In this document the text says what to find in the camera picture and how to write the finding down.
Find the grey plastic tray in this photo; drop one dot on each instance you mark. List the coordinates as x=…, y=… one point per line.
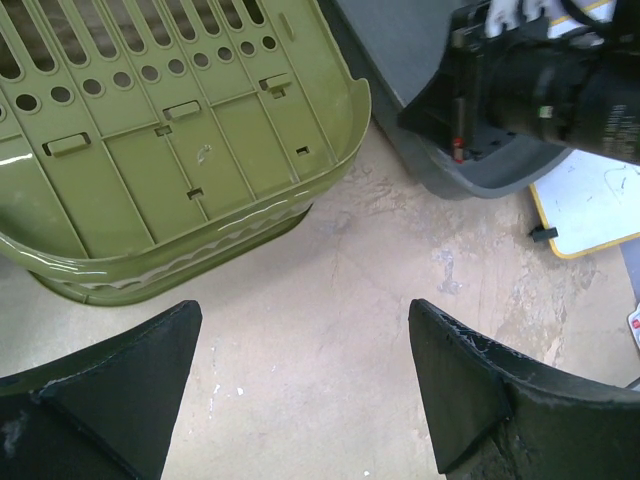
x=397, y=46

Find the clear plastic packet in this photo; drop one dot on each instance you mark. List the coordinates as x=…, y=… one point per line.
x=634, y=324

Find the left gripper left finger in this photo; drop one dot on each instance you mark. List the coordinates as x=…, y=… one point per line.
x=107, y=411

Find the whiteboard with yellow frame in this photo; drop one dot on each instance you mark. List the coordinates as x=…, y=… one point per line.
x=592, y=203

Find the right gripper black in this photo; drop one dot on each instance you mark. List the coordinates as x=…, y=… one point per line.
x=489, y=94

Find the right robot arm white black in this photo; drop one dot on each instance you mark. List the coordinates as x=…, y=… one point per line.
x=592, y=103

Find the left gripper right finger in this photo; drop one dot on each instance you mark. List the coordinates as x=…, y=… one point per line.
x=495, y=413

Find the large olive green basket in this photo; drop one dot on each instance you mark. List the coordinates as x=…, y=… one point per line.
x=146, y=142

